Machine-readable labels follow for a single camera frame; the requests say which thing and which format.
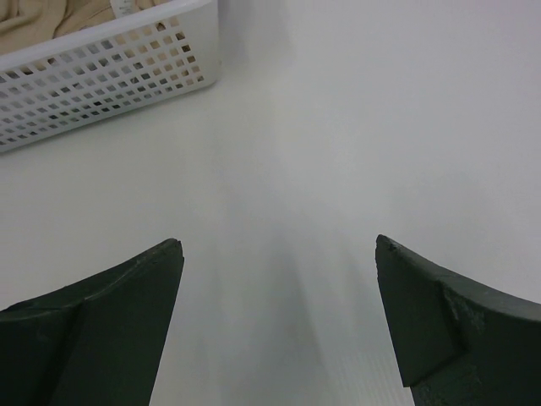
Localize white plastic basket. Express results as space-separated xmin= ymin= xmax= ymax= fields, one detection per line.
xmin=1 ymin=1 xmax=220 ymax=152

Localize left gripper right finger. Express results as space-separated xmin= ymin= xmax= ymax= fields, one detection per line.
xmin=375 ymin=235 xmax=540 ymax=405

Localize beige t shirt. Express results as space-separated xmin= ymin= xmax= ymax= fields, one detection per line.
xmin=1 ymin=0 xmax=163 ymax=54

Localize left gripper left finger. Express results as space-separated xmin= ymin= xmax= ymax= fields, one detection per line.
xmin=1 ymin=239 xmax=184 ymax=405

